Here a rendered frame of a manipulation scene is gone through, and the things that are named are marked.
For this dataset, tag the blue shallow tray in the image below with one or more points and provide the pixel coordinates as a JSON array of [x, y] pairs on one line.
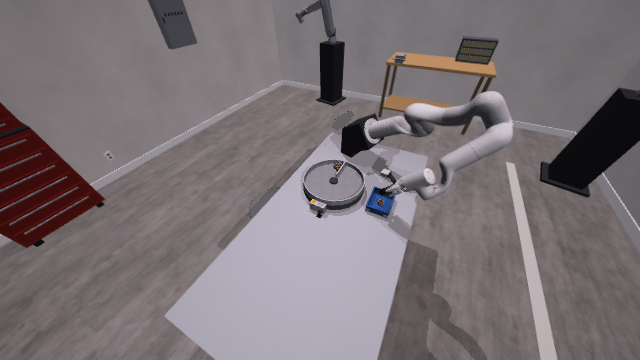
[[372, 203]]

